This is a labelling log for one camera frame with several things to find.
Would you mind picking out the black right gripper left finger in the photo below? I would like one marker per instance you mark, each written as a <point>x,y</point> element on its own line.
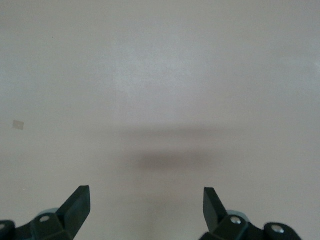
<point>72,212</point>

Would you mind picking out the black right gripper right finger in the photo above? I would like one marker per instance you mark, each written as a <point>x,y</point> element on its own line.
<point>212,212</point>

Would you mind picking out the brown tape patch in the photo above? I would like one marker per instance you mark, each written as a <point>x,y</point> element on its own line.
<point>18,125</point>

